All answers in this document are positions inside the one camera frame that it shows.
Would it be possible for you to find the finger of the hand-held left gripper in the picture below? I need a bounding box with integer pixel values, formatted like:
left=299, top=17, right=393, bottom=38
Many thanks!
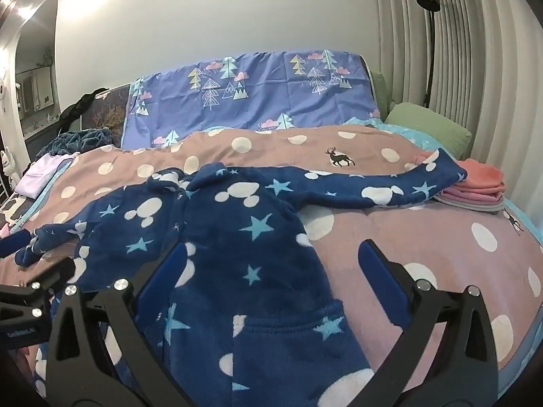
left=27, top=258, right=79, bottom=296
left=0, top=230, right=34, bottom=260

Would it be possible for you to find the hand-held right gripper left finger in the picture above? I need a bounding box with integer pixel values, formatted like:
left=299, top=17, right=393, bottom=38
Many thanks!
left=46, top=241, right=189, bottom=407

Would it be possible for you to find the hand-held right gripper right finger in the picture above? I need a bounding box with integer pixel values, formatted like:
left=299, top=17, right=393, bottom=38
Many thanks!
left=358, top=239, right=500, bottom=407

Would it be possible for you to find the navy star print fleece garment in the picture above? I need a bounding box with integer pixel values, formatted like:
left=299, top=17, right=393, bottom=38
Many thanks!
left=15, top=148, right=467, bottom=407

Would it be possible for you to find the black and white printed cloth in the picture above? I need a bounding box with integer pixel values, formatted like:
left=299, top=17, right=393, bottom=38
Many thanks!
left=0, top=193, right=37, bottom=238

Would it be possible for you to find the pink polka dot blanket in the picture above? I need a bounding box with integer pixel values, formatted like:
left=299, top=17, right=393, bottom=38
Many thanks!
left=0, top=125, right=543, bottom=407

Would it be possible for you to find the lilac cloth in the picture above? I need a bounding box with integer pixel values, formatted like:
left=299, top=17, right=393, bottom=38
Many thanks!
left=21, top=153, right=80, bottom=198

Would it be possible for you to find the dark cabinet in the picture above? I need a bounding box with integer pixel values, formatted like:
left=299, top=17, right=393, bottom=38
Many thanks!
left=23, top=116, right=71, bottom=155

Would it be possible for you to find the folded grey garment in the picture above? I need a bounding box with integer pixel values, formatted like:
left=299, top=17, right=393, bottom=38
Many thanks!
left=436, top=197, right=506, bottom=215

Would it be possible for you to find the folded light pink garment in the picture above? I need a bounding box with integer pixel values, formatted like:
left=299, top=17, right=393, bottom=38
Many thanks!
left=441, top=186, right=505, bottom=208

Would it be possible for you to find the dark teal fleece blanket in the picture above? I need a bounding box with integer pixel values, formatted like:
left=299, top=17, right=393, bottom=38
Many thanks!
left=52, top=127, right=116, bottom=157

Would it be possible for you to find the folded coral pink garment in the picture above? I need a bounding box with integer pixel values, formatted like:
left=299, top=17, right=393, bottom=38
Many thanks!
left=455, top=158, right=506, bottom=195

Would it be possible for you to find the green pillow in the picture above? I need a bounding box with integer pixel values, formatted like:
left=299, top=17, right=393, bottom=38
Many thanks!
left=384, top=102, right=473, bottom=158

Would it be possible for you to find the dark tree print headboard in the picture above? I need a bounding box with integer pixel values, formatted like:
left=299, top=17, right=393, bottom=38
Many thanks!
left=80, top=86, right=133, bottom=150

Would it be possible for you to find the purple tree print sheet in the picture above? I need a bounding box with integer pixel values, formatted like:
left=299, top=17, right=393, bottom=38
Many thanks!
left=121, top=50, right=382, bottom=150

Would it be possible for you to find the white pleated curtain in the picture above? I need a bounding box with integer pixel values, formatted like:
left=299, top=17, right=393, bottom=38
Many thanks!
left=372, top=0, right=543, bottom=238

